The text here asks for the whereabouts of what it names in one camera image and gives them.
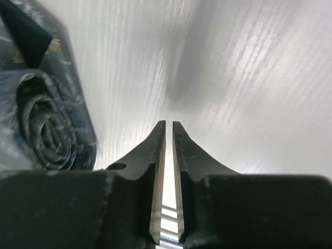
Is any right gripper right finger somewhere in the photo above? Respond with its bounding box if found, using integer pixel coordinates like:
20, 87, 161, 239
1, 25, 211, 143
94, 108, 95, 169
173, 121, 331, 248

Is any blue-grey floral tie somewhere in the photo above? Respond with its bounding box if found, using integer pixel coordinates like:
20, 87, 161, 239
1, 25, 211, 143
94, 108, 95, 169
1, 1, 97, 170

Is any aluminium mounting rail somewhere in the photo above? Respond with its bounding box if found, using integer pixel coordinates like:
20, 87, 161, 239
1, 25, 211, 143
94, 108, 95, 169
159, 205, 183, 248

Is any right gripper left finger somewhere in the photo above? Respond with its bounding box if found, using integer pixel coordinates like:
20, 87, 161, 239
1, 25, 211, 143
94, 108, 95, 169
1, 121, 166, 248

